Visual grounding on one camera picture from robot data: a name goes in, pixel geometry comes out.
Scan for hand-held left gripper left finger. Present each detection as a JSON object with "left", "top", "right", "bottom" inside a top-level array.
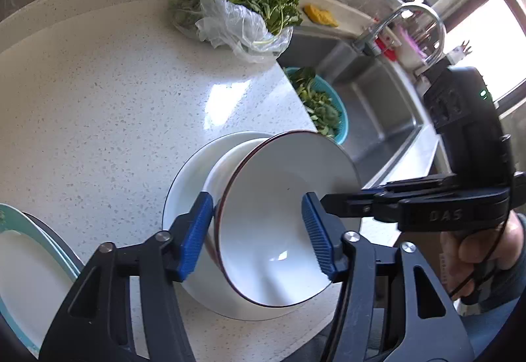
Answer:
[{"left": 39, "top": 191, "right": 215, "bottom": 362}]

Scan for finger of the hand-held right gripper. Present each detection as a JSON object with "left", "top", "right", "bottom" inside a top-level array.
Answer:
[
  {"left": 321, "top": 190, "right": 402, "bottom": 223},
  {"left": 362, "top": 175, "right": 458, "bottom": 199}
]

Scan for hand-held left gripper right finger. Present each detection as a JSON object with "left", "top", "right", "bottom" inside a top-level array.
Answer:
[{"left": 301, "top": 191, "right": 473, "bottom": 362}]

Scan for large white dish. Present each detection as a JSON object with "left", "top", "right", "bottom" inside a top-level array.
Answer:
[{"left": 162, "top": 132, "right": 362, "bottom": 322}]

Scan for plain white bowl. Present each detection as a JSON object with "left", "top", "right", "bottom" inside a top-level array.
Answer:
[{"left": 203, "top": 131, "right": 362, "bottom": 308}]

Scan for small teal floral plate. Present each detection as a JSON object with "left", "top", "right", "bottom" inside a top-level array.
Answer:
[{"left": 0, "top": 204, "right": 78, "bottom": 351}]

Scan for person's right forearm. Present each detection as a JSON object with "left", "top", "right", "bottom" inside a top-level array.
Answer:
[{"left": 462, "top": 214, "right": 526, "bottom": 313}]

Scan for person's right hand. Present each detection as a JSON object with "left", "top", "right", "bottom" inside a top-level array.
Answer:
[{"left": 440, "top": 212, "right": 526, "bottom": 299}]

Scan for steel sink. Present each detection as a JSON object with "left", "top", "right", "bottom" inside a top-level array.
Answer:
[{"left": 279, "top": 27, "right": 429, "bottom": 187}]

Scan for teal plastic colander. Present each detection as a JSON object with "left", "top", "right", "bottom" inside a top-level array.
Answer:
[{"left": 283, "top": 67, "right": 350, "bottom": 146}]

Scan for pink brush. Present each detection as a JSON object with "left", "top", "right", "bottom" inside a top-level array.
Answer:
[{"left": 394, "top": 25, "right": 429, "bottom": 59}]

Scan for chopped green vegetables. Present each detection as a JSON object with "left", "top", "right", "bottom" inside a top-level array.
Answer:
[{"left": 287, "top": 68, "right": 344, "bottom": 136}]

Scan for chrome faucet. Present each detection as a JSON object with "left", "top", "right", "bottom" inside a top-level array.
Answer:
[{"left": 352, "top": 4, "right": 447, "bottom": 67}]

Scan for red bottle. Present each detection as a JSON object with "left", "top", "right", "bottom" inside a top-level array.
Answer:
[{"left": 375, "top": 37, "right": 398, "bottom": 61}]

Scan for blue grey clothing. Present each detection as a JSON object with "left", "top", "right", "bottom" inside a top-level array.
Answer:
[{"left": 452, "top": 304, "right": 512, "bottom": 362}]

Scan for yellow cloth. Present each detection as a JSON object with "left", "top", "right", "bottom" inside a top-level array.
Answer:
[{"left": 303, "top": 4, "right": 340, "bottom": 28}]

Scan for clear plastic bag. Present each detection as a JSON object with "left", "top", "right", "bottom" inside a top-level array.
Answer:
[{"left": 168, "top": 0, "right": 294, "bottom": 63}]

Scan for black cable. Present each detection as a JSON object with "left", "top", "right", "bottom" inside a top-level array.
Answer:
[{"left": 448, "top": 173, "right": 520, "bottom": 302}]

